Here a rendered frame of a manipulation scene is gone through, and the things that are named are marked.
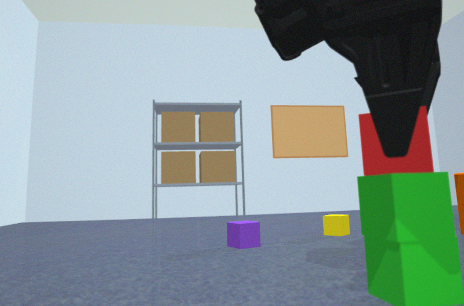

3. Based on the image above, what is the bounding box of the purple cube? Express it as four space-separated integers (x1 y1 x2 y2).
227 221 261 249

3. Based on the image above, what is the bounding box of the yellow cube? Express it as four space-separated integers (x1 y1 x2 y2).
322 214 350 236

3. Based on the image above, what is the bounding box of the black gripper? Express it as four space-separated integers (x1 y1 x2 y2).
317 0 443 158

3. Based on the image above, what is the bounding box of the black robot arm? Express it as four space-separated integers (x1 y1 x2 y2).
255 0 350 61

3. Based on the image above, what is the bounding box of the green block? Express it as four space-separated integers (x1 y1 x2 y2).
357 172 455 242
364 235 464 306

